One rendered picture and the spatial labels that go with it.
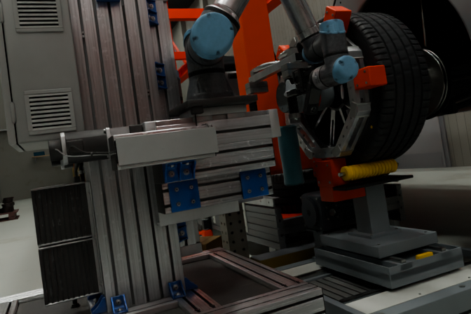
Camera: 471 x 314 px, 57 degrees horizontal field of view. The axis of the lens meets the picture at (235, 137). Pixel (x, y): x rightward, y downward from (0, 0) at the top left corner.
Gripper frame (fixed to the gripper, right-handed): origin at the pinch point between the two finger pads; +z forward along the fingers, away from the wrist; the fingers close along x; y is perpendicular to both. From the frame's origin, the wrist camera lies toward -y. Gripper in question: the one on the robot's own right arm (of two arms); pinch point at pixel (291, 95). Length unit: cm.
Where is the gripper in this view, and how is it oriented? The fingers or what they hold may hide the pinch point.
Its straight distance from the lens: 161.4
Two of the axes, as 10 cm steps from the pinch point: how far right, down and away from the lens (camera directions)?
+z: -3.7, 0.9, 9.2
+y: -1.4, -9.9, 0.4
